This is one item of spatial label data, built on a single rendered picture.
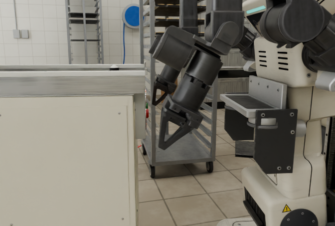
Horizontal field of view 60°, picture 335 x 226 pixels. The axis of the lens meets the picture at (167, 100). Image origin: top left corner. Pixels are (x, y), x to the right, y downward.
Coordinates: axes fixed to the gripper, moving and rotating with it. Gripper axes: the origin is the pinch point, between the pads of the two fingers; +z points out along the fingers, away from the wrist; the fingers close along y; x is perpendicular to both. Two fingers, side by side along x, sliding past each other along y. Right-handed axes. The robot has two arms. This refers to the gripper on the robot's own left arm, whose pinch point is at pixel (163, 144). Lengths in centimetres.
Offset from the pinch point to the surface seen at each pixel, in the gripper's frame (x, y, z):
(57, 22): -151, -435, 11
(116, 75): -15.1, -22.0, -5.6
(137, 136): -2.1, -26.2, 8.1
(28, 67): -45, -51, 9
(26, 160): -26.3, -21.1, 25.6
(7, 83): -38.9, -22.0, 9.0
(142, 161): 30, -179, 70
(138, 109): -5.6, -26.1, 0.8
